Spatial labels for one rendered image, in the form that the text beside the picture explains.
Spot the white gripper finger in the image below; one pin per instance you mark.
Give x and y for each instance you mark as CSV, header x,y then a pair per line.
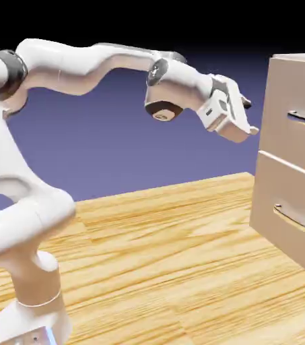
x,y
254,130
246,102

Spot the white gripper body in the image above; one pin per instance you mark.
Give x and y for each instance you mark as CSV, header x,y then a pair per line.
x,y
236,113

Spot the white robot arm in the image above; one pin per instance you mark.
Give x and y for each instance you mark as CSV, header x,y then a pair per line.
x,y
60,67

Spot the light wood cabinet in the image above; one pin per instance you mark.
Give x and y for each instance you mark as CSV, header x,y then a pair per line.
x,y
292,151

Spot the light wood drawer front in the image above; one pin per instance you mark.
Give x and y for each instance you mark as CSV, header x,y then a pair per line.
x,y
297,89
281,194

